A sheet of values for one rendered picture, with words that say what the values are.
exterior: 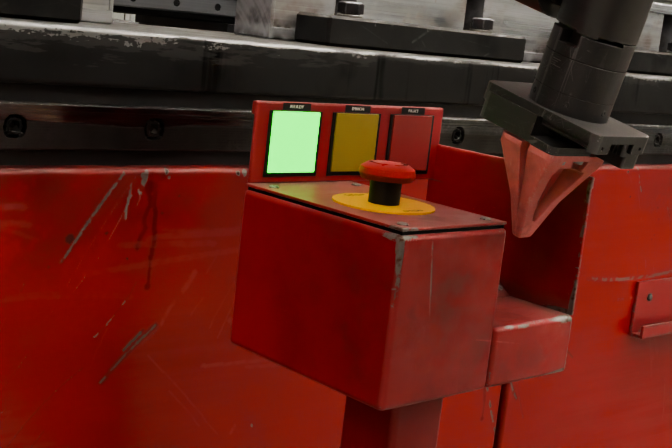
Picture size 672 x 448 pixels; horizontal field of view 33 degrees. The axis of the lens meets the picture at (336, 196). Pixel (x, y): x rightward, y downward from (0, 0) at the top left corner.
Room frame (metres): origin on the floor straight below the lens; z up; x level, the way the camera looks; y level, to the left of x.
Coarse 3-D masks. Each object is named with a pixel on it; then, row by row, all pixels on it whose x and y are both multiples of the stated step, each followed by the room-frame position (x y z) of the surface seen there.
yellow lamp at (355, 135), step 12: (336, 120) 0.86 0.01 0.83; (348, 120) 0.87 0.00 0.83; (360, 120) 0.88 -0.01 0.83; (372, 120) 0.89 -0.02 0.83; (336, 132) 0.86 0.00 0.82; (348, 132) 0.87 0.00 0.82; (360, 132) 0.88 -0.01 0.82; (372, 132) 0.89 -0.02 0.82; (336, 144) 0.86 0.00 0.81; (348, 144) 0.87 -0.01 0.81; (360, 144) 0.88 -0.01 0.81; (372, 144) 0.89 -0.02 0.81; (336, 156) 0.86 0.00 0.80; (348, 156) 0.87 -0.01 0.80; (360, 156) 0.88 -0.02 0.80; (372, 156) 0.89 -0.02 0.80; (336, 168) 0.86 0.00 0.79; (348, 168) 0.87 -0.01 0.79
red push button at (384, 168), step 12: (360, 168) 0.78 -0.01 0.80; (372, 168) 0.77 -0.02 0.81; (384, 168) 0.77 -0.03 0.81; (396, 168) 0.77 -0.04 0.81; (408, 168) 0.77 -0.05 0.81; (372, 180) 0.78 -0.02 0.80; (384, 180) 0.76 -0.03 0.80; (396, 180) 0.76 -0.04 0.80; (408, 180) 0.77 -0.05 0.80; (372, 192) 0.78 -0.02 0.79; (384, 192) 0.77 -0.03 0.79; (396, 192) 0.78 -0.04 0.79; (384, 204) 0.77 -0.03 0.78; (396, 204) 0.78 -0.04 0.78
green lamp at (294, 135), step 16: (288, 112) 0.83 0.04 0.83; (304, 112) 0.84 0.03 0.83; (272, 128) 0.82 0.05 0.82; (288, 128) 0.83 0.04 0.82; (304, 128) 0.84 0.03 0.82; (272, 144) 0.82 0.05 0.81; (288, 144) 0.83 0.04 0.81; (304, 144) 0.84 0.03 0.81; (272, 160) 0.82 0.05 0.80; (288, 160) 0.83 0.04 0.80; (304, 160) 0.84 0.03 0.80
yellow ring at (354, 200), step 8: (336, 200) 0.77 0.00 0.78; (344, 200) 0.77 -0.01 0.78; (352, 200) 0.78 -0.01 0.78; (360, 200) 0.78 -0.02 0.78; (400, 200) 0.80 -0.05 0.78; (408, 200) 0.81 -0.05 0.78; (360, 208) 0.75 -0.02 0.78; (368, 208) 0.75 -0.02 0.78; (376, 208) 0.76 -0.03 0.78; (384, 208) 0.76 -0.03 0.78; (392, 208) 0.76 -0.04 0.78; (400, 208) 0.77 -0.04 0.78; (408, 208) 0.77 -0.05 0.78; (416, 208) 0.77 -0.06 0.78; (424, 208) 0.78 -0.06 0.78; (432, 208) 0.78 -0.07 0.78
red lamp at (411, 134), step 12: (396, 120) 0.90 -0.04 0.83; (408, 120) 0.91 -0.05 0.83; (420, 120) 0.92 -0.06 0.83; (396, 132) 0.90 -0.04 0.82; (408, 132) 0.91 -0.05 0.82; (420, 132) 0.92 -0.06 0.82; (396, 144) 0.91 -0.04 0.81; (408, 144) 0.92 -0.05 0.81; (420, 144) 0.93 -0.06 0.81; (396, 156) 0.91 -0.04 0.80; (408, 156) 0.92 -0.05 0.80; (420, 156) 0.93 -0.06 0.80; (420, 168) 0.93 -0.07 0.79
